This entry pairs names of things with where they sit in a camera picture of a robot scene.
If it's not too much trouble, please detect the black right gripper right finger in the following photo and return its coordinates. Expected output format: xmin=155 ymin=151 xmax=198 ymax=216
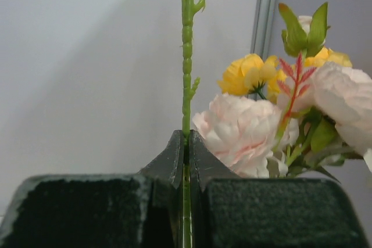
xmin=189 ymin=131 xmax=362 ymax=247

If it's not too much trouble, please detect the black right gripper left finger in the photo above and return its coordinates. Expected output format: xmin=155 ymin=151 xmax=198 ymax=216
xmin=1 ymin=130 xmax=184 ymax=247

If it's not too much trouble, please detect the pink rose stem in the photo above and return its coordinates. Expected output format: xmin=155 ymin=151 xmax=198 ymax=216
xmin=192 ymin=62 xmax=371 ymax=178

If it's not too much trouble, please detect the cream rose stem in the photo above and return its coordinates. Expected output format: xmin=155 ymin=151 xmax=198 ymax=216
xmin=278 ymin=2 xmax=330 ymax=57

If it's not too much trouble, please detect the white rose stem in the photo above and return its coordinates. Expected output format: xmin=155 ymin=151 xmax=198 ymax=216
xmin=181 ymin=0 xmax=206 ymax=247

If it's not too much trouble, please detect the yellow flower bunch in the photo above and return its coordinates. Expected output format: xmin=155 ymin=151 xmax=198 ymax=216
xmin=217 ymin=47 xmax=352 ymax=103

